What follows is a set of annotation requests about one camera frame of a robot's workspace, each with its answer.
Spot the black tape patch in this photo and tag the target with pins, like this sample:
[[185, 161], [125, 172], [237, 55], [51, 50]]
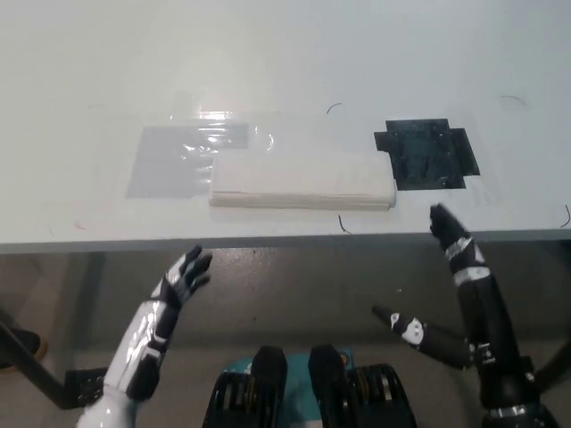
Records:
[[424, 153]]

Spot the white napkin stack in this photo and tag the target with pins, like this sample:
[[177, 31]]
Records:
[[299, 178]]

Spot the clear plastic tape sheet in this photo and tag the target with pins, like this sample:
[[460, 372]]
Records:
[[223, 129]]

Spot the black teal robot torso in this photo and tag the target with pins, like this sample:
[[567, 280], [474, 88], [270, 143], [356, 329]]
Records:
[[312, 392]]

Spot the black perforated foot plate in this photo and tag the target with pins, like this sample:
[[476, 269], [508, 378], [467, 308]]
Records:
[[85, 388]]

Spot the black table leg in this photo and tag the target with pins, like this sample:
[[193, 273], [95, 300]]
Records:
[[31, 361]]

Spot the dark shoe with tan sole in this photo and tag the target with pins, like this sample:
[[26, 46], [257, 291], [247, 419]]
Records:
[[29, 341]]

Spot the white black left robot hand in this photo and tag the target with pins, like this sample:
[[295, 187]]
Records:
[[143, 339]]

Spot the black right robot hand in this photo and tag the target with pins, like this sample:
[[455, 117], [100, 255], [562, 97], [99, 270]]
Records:
[[486, 321]]

